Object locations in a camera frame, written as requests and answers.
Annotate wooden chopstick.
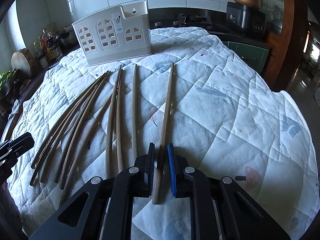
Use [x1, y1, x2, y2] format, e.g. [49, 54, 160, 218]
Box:
[54, 72, 109, 190]
[105, 66, 121, 179]
[132, 65, 138, 160]
[59, 95, 114, 206]
[54, 112, 82, 184]
[152, 63, 175, 205]
[39, 71, 110, 183]
[29, 73, 107, 186]
[116, 69, 123, 172]

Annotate green vegetables in basin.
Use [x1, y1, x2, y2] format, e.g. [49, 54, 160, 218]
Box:
[0, 68, 17, 88]

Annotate white quilted cloth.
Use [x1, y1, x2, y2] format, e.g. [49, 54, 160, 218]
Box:
[8, 27, 319, 239]

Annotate round wooden cutting board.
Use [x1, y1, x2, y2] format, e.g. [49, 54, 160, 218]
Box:
[11, 48, 39, 78]

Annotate yellow-label oil bottle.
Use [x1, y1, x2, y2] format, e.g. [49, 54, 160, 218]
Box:
[41, 29, 63, 61]

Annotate white plastic utensil holder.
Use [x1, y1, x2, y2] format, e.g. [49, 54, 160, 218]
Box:
[72, 1, 152, 66]

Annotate black gas stove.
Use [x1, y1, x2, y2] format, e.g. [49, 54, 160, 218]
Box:
[152, 12, 213, 30]

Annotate black rice cooker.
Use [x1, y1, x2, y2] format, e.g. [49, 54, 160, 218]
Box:
[226, 2, 267, 40]

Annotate wooden glass cabinet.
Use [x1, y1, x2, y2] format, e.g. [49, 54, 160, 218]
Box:
[260, 0, 309, 92]

